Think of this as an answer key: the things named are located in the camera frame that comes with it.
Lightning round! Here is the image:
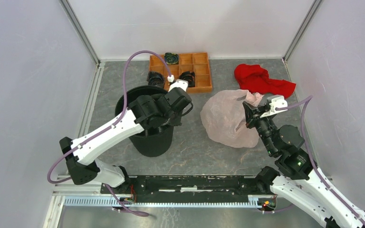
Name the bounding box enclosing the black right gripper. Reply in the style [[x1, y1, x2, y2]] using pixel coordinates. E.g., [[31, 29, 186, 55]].
[[241, 101, 277, 155]]

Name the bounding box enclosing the pink plastic trash bag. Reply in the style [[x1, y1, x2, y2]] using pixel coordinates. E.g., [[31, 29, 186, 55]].
[[200, 89, 263, 148]]

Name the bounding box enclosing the black plastic trash bin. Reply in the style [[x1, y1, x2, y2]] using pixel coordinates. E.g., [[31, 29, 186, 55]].
[[126, 85, 173, 157]]

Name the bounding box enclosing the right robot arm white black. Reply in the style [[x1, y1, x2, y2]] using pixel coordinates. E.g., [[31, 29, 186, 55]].
[[242, 102, 365, 228]]

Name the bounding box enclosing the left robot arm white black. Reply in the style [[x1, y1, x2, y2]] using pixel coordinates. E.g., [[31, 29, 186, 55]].
[[60, 87, 192, 194]]

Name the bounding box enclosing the rolled black belt orange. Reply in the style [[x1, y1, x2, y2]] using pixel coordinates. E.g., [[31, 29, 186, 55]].
[[179, 71, 195, 87]]

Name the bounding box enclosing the red cloth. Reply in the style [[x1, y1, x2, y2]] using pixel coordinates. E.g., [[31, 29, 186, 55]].
[[234, 64, 296, 98]]

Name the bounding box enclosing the rolled dark belt left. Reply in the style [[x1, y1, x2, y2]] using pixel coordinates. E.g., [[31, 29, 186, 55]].
[[146, 71, 165, 88]]

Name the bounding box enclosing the rolled dark belt green yellow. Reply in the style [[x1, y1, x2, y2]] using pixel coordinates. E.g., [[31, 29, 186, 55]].
[[164, 52, 180, 65]]

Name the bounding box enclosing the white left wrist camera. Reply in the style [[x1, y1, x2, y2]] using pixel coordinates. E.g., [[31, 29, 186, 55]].
[[167, 75, 189, 92]]

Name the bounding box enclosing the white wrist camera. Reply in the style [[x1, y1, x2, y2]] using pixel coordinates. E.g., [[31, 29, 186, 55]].
[[260, 95, 288, 118], [167, 75, 189, 92]]

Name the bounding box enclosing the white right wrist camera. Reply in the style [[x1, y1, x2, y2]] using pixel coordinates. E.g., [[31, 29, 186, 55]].
[[260, 95, 288, 118]]

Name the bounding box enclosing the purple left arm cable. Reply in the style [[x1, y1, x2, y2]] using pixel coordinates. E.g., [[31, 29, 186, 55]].
[[47, 50, 174, 218]]

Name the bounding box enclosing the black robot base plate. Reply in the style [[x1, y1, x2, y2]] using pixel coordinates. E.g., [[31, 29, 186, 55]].
[[112, 175, 276, 204]]

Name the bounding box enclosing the slotted white cable duct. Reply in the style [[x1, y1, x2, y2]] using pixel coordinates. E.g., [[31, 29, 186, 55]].
[[63, 196, 263, 209]]

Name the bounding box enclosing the aluminium frame post right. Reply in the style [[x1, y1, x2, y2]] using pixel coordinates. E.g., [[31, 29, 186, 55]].
[[282, 0, 323, 62]]

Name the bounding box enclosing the aluminium frame post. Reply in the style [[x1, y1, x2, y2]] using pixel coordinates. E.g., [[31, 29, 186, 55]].
[[282, 0, 323, 62], [59, 0, 101, 65]]

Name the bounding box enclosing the aluminium frame post left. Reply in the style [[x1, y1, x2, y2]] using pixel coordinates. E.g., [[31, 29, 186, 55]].
[[59, 0, 101, 65]]

